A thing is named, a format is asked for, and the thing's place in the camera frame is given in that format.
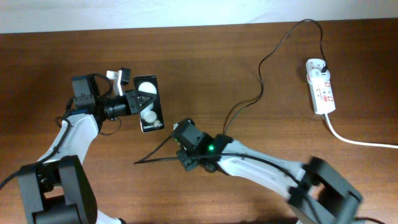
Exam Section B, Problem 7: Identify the black Samsung Galaxy smartphone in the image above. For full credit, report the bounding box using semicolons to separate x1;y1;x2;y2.
133;75;164;133

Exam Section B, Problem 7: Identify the black USB charging cable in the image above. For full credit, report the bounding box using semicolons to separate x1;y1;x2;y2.
222;19;328;136

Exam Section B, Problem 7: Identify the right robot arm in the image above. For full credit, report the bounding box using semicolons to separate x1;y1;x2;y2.
172;119;363;223

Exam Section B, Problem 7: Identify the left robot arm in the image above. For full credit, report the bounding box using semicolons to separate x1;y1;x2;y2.
17;74;158;224

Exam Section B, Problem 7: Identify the white USB charger plug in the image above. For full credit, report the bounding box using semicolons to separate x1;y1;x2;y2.
305;58;330;81

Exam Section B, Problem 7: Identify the white power strip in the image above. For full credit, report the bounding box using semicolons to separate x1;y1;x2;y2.
307;69;336;115

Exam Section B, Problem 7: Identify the white power strip cord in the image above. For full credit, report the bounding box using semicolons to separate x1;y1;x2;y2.
322;113;398;149

